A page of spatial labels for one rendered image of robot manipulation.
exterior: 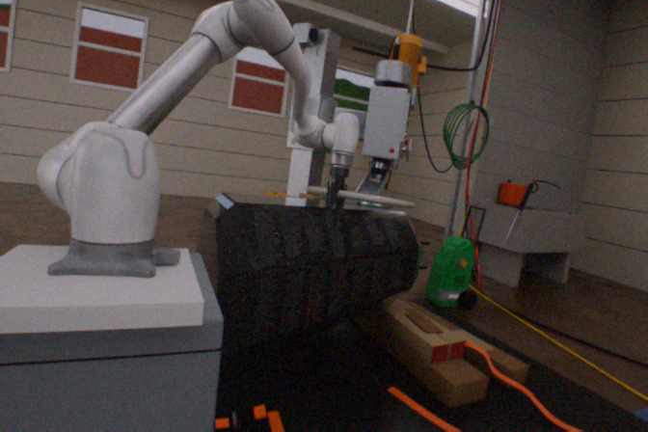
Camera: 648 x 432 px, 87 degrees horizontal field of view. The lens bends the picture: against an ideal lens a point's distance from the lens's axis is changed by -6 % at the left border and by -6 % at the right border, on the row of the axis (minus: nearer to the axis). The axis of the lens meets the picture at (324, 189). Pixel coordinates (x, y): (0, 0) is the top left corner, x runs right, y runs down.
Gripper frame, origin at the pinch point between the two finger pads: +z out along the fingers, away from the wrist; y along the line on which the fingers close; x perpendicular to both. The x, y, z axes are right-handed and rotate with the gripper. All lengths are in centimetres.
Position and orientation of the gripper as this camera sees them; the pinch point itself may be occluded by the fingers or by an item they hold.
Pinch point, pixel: (333, 217)
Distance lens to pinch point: 142.8
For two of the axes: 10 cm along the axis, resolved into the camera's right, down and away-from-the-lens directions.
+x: -8.6, -1.3, 4.9
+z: -1.5, 9.9, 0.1
